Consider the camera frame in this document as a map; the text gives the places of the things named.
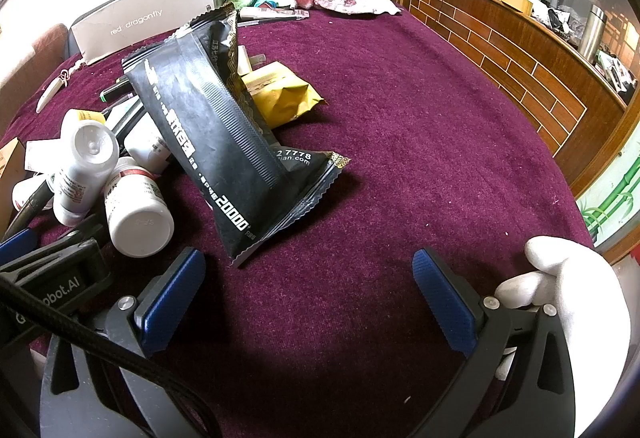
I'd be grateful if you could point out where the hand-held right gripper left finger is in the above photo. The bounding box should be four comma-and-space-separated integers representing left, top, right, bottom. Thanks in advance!
39, 245, 223, 438

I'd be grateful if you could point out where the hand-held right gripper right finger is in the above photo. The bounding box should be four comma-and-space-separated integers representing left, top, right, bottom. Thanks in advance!
411, 247, 576, 438

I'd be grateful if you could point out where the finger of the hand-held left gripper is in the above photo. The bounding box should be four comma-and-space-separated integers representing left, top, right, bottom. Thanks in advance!
0, 227, 40, 266
57, 212, 108, 246

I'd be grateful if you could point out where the cardboard box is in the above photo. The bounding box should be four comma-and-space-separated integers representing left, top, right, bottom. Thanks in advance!
0, 138, 26, 229

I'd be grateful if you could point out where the black snack packet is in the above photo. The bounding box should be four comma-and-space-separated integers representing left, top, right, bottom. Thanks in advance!
121, 3, 352, 269

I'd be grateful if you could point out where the person's right hand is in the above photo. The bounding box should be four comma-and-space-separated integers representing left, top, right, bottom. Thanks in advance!
494, 235, 632, 438

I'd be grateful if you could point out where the white pill bottle red label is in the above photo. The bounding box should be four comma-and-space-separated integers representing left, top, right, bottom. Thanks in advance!
11, 173, 55, 213
103, 157, 175, 259

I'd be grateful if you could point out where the white paper slip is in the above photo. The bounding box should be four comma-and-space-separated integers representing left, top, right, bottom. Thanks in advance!
25, 138, 63, 174

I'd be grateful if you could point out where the white key fob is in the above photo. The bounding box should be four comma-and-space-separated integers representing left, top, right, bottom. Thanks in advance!
36, 56, 86, 114

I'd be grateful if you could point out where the black pen green tip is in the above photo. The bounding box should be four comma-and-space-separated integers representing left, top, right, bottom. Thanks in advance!
100, 76, 133, 102

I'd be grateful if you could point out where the maroon tablecloth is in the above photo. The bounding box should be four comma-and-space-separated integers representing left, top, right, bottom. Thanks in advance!
0, 6, 596, 438

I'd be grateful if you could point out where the grey shoe box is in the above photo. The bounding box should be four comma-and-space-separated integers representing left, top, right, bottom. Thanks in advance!
70, 0, 224, 66

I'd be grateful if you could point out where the yellow packet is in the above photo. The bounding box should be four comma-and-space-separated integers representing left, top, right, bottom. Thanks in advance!
241, 61, 328, 129

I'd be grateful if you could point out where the wooden brick-pattern counter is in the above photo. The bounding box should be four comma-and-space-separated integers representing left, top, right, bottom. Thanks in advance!
380, 0, 640, 199

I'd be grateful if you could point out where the steel thermos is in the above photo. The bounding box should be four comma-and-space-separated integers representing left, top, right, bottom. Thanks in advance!
579, 4, 608, 64

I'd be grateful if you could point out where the black cable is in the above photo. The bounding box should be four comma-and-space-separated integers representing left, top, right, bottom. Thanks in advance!
0, 275, 223, 438

